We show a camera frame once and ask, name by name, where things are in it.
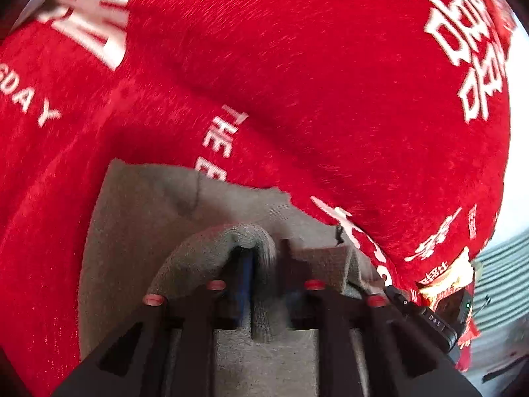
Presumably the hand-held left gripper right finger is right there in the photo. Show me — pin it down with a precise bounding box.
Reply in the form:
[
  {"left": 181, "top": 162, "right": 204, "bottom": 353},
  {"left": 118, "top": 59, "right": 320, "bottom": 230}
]
[{"left": 279, "top": 238, "right": 482, "bottom": 397}]

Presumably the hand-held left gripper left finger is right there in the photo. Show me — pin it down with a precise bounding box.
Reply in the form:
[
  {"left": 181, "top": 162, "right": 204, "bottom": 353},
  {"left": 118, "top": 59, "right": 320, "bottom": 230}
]
[{"left": 52, "top": 248, "right": 257, "bottom": 397}]

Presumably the grey knit sweater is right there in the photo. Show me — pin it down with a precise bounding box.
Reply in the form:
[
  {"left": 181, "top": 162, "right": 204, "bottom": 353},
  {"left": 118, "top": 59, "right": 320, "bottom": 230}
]
[{"left": 78, "top": 159, "right": 391, "bottom": 397}]

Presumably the red yellow snack packet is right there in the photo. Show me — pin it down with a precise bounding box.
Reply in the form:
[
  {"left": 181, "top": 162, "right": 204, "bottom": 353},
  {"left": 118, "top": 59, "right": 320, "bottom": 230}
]
[{"left": 415, "top": 247, "right": 477, "bottom": 307}]

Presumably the grey ribbed panel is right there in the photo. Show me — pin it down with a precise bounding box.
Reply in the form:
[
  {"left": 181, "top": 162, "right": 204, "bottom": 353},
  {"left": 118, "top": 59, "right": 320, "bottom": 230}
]
[{"left": 475, "top": 232, "right": 529, "bottom": 319}]

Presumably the red printed blanket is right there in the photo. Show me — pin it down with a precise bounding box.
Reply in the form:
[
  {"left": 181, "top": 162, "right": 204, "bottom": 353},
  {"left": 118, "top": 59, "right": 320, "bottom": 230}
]
[{"left": 0, "top": 0, "right": 517, "bottom": 397}]

